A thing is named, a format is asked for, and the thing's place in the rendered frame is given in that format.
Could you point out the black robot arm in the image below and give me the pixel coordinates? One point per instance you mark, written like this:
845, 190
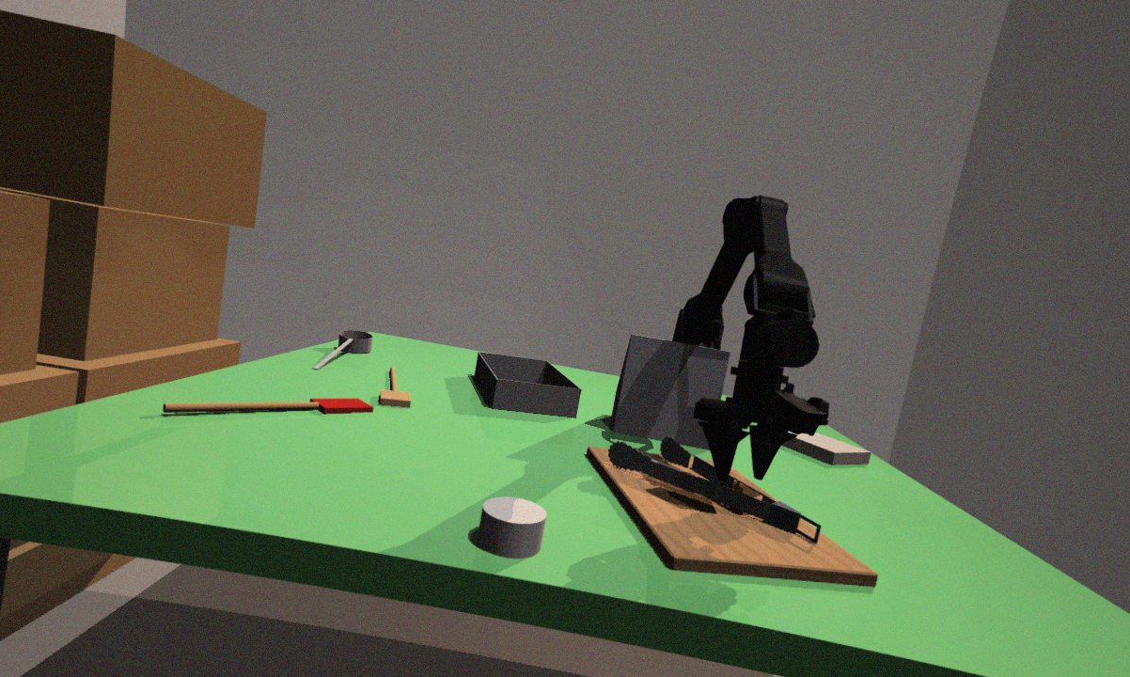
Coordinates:
778, 295

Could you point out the dark grey cylinder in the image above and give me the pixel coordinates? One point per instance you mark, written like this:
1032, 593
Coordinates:
511, 527

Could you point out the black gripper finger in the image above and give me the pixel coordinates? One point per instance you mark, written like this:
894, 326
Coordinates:
764, 445
723, 444

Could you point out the brown wooden board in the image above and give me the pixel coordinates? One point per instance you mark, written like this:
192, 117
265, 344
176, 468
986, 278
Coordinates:
693, 533

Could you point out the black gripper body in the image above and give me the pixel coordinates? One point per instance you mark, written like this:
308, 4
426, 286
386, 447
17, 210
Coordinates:
737, 412

